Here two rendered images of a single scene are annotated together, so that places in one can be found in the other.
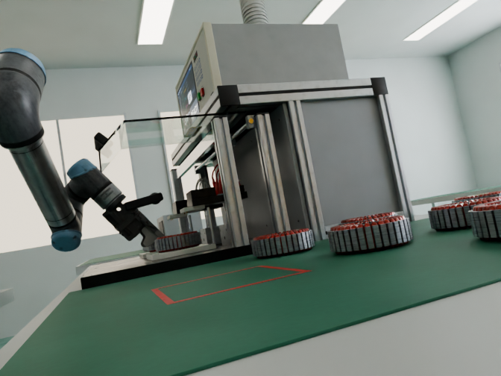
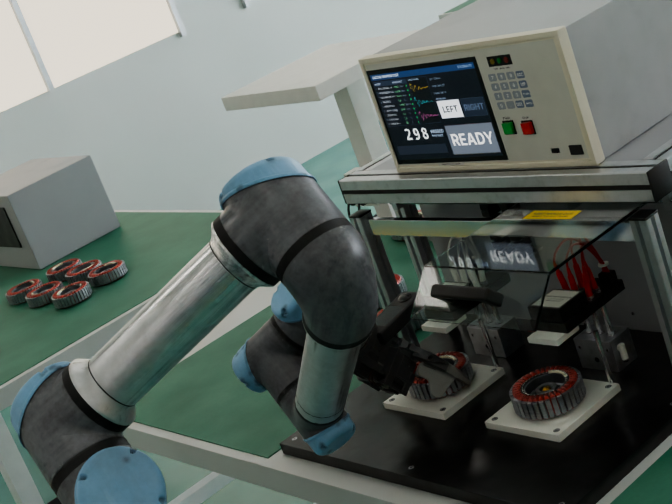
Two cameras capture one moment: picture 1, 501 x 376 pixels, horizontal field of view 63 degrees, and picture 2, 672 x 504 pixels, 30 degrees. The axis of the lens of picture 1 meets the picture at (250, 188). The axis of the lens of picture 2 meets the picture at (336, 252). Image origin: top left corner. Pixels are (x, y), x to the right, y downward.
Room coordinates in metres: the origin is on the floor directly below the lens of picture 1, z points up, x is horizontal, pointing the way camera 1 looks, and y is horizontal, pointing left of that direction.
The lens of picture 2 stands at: (-0.59, 0.84, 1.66)
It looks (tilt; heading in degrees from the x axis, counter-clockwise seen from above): 17 degrees down; 346
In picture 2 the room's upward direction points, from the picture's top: 21 degrees counter-clockwise
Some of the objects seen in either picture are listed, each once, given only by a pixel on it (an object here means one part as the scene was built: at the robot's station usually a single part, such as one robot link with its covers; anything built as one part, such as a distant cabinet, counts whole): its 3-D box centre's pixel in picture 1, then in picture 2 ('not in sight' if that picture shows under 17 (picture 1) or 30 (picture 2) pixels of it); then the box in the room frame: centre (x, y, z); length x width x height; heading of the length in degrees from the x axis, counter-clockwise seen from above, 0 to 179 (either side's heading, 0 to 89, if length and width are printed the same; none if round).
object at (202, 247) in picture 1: (180, 251); (552, 406); (1.02, 0.20, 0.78); 0.15 x 0.15 x 0.01; 20
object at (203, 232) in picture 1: (211, 236); (495, 335); (1.30, 0.15, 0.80); 0.08 x 0.05 x 0.06; 20
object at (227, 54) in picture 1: (253, 89); (547, 62); (1.24, -0.06, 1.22); 0.44 x 0.39 x 0.20; 20
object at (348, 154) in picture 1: (350, 164); not in sight; (0.97, -0.25, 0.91); 0.28 x 0.03 x 0.32; 110
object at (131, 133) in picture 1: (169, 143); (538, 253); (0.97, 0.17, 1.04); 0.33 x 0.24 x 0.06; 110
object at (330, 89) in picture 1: (259, 130); (562, 134); (1.25, -0.06, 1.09); 0.68 x 0.44 x 0.05; 20
